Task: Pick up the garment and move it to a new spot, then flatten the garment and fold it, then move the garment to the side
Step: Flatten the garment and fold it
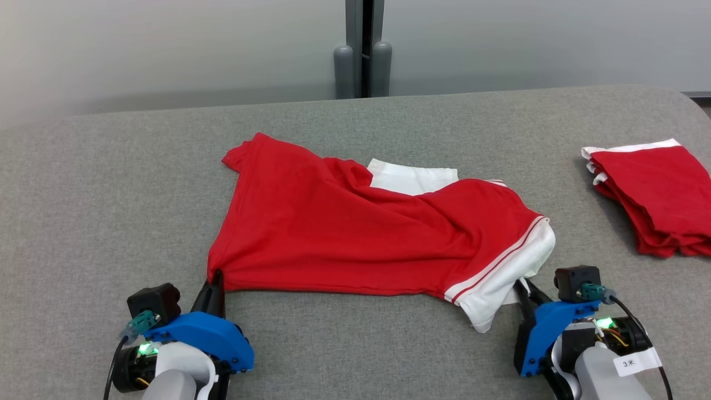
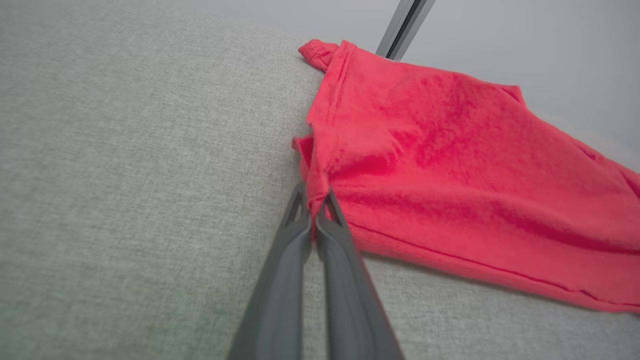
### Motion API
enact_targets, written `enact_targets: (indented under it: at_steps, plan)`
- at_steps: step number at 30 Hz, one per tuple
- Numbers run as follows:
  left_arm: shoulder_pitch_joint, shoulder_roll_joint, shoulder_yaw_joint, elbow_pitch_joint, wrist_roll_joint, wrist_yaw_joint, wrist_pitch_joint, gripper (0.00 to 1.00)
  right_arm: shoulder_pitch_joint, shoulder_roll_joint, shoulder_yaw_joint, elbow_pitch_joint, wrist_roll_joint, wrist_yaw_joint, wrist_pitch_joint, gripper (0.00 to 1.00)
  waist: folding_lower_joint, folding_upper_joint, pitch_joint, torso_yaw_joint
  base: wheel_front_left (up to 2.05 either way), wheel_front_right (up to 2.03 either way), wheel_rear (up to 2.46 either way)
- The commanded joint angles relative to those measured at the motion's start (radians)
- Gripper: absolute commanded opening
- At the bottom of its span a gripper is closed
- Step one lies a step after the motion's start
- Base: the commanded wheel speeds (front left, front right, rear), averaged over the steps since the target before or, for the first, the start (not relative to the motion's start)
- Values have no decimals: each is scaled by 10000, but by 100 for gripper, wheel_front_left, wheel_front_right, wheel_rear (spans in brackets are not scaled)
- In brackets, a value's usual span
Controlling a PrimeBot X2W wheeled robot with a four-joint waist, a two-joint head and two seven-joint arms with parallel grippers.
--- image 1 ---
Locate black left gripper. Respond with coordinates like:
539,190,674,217
114,270,227,393

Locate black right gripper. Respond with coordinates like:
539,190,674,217
514,279,651,374

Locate red shirt with white sleeves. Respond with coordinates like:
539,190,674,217
207,132,557,334

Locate red shorts with white trim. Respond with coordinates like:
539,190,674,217
581,138,711,259

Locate blue right camera bracket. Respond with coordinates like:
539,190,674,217
514,300,603,378

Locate blue camera bracket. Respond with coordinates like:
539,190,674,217
514,300,603,378
143,311,255,374

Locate blue left camera bracket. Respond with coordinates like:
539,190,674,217
143,311,255,374

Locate left camera cable teal plug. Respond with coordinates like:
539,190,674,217
103,310,161,400

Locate white paper cable label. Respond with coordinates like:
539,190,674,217
613,347,663,378

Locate grey cylinder post foot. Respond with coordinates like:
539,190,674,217
370,41,393,98
333,45,355,100

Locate grey metal partition post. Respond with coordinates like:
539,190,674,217
344,0,385,98

